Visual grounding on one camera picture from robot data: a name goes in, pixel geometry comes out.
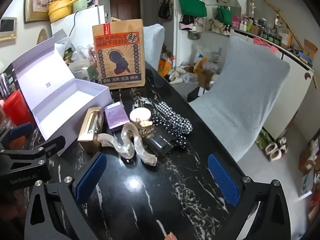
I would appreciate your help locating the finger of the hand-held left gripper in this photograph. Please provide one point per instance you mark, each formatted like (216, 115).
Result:
(53, 144)
(21, 130)

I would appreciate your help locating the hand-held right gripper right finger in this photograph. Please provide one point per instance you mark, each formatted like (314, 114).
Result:
(223, 182)

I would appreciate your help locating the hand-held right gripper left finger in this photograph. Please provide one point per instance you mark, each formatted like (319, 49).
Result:
(91, 177)

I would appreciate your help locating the gold perfume box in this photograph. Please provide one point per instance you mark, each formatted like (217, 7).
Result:
(86, 130)

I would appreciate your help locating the pearl wavy hair clip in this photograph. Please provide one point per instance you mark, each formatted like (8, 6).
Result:
(107, 142)

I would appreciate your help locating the lavender gift box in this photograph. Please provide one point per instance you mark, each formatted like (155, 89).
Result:
(62, 100)

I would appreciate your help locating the small purple box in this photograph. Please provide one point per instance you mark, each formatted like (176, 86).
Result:
(116, 116)

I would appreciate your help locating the gold claw hair clip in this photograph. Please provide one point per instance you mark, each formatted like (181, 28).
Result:
(145, 128)

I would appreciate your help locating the pink round compact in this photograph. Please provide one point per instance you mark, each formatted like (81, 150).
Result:
(140, 115)

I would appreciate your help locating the black white checkered scrunchie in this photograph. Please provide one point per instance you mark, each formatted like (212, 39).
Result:
(175, 120)

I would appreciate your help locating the person's right hand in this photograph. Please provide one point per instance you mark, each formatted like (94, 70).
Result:
(171, 237)

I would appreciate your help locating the red plastic container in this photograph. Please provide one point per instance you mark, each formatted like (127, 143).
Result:
(17, 107)

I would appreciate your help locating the beige fluffy slippers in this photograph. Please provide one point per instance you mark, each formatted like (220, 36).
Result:
(272, 151)

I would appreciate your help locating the white green medicine box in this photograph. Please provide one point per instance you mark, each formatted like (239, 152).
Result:
(85, 73)

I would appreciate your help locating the green label jar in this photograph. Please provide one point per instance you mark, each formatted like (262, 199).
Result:
(67, 55)

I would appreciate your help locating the wide chair with grey cover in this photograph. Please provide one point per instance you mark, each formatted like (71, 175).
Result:
(240, 92)

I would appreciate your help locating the woven hand fan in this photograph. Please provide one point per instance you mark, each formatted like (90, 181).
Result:
(43, 35)

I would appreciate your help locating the cardboard box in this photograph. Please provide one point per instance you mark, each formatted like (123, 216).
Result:
(205, 77)

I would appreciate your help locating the printed brown paper bag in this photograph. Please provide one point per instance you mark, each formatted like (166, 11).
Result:
(117, 55)

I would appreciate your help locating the yellow plastic bag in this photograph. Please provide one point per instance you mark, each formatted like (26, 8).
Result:
(201, 63)

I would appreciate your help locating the white refrigerator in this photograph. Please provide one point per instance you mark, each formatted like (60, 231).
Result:
(82, 25)

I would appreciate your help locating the yellow pot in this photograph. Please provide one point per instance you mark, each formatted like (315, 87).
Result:
(60, 10)

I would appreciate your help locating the orange bag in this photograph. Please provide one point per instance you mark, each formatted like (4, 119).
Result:
(163, 66)

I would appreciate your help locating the pale green electric kettle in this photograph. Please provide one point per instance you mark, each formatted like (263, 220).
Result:
(81, 1)

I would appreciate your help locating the brown door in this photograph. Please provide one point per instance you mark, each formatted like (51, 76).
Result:
(125, 8)

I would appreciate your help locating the row of cosmetic bottles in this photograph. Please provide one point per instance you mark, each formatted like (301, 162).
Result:
(262, 30)

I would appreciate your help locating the black handbag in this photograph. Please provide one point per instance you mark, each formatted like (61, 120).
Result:
(165, 8)

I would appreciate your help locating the green tote bag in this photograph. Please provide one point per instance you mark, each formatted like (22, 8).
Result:
(192, 7)

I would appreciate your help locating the beige wall intercom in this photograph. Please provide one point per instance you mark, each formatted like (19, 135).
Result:
(7, 26)

